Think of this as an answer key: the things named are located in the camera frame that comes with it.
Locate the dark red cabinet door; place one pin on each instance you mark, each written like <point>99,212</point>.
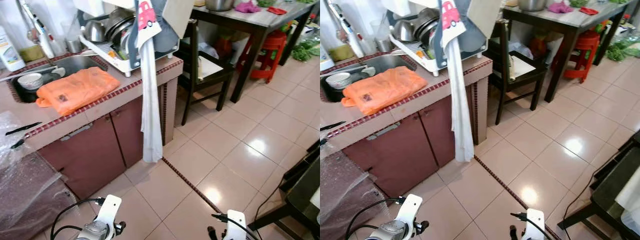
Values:
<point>395,160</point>
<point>130,130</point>
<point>440,130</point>
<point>85,160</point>

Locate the clear bubble wrap sheet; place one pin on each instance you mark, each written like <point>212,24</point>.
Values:
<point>340,200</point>
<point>30,195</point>

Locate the white plastic tub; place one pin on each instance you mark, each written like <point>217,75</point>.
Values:
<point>627,200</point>
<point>315,197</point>

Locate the white hanging towel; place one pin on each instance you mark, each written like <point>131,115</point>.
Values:
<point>150,110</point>
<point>460,110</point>

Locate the long black tape strip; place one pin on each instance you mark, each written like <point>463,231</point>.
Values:
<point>332,125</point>
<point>25,128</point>

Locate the orange plastic bag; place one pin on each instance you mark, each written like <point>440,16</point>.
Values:
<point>382,90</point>
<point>75,90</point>

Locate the white dish rack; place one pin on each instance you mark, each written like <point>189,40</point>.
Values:
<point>125,66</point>
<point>432,66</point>

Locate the white seat cushion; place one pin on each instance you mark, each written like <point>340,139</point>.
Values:
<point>210,67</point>
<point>522,67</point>

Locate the stainless steel sink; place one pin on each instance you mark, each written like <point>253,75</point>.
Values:
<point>75,64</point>
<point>385,63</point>

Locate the white ceramic bowl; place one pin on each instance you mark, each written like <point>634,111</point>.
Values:
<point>337,79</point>
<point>30,80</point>

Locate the steel cup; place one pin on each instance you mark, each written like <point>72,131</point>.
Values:
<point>75,46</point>
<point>384,46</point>

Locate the dark wooden chair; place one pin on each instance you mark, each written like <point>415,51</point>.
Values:
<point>501,45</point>
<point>191,45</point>

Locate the white dish soap bottle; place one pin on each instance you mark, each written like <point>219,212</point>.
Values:
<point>10,52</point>
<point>326,62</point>

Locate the yellow green sponge holder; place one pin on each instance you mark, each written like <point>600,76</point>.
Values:
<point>342,53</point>
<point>31,53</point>

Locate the deep steel bowl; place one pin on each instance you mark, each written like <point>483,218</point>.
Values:
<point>403,31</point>
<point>94,31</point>

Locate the red plastic stool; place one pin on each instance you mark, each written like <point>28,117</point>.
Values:
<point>272,42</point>
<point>587,42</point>

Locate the white and steel faucet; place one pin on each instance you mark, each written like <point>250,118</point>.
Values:
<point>352,37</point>
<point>42,37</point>

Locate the steel pot lid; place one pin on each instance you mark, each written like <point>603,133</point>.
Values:
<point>427,25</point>
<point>119,25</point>

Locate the green leafy vegetables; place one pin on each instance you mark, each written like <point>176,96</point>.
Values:
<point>620,50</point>
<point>305,50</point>

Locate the red car print cloth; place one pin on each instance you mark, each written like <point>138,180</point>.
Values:
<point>450,17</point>
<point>146,17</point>

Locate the dark wooden table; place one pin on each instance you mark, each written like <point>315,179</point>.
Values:
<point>280,20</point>
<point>570,21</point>

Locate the beige cutting board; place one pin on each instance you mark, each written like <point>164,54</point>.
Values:
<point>485,15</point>
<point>179,15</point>

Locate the steel cooking pot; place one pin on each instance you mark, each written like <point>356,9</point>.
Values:
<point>220,5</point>
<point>532,5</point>

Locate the pink cloth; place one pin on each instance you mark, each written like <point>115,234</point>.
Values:
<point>247,7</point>
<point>560,7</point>

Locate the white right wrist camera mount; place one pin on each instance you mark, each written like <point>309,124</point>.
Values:
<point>535,225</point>
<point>235,225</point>

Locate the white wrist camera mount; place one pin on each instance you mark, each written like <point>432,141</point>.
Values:
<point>535,225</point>
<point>109,207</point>
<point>410,206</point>
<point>235,225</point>

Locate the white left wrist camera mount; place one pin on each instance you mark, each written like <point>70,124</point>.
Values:
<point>109,207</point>
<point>410,206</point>

